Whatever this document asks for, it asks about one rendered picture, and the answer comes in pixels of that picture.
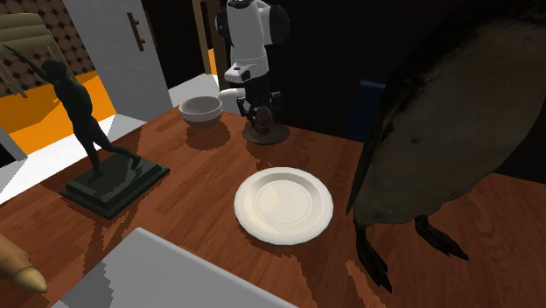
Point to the beige slatted furniture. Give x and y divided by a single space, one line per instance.
21 36

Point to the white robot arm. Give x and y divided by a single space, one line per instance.
247 38

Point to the dark blue ribbed radiator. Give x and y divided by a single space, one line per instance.
367 111

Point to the grey flat box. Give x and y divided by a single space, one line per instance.
170 277

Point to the large dark penguin figure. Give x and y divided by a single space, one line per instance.
452 128

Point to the brown figure on round base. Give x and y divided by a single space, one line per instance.
265 133

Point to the white bowl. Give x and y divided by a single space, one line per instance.
200 112

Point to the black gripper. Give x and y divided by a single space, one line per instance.
259 91

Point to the white plate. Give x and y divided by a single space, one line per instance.
283 205

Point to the dark statue on square base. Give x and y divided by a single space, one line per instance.
112 181

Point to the golden pointed object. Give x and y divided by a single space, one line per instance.
19 268

